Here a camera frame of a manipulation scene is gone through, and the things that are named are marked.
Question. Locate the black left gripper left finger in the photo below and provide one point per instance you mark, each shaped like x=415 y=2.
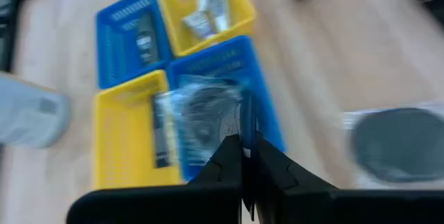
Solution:
x=222 y=175

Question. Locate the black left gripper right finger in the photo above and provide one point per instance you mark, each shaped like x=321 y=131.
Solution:
x=284 y=189

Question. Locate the black round pad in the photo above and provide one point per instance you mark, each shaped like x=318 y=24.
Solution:
x=399 y=144

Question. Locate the white and purple toothpaste tube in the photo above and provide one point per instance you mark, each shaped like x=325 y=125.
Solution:
x=199 y=25

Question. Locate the dark grey squeeze bottle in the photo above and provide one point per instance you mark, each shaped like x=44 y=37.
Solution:
x=147 y=40

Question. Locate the yellow plastic basket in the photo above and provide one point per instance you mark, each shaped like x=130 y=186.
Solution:
x=121 y=140
x=239 y=12

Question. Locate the blue plastic basket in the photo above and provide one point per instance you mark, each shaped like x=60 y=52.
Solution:
x=114 y=43
x=222 y=57

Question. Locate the white wipes canister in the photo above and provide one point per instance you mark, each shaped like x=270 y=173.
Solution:
x=31 y=113

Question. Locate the black metal table frame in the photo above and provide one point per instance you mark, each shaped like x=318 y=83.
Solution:
x=7 y=43

